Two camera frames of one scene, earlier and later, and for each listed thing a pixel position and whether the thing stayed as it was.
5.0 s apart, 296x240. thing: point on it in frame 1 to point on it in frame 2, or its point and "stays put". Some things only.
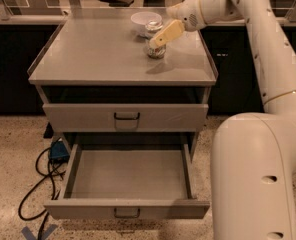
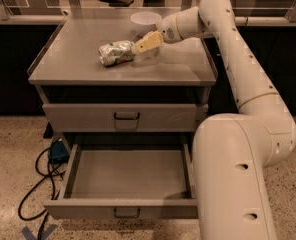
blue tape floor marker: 31,236 stays put
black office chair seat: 115,0 stays put
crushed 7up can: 156,53 to 115,53
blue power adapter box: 59,152 stays put
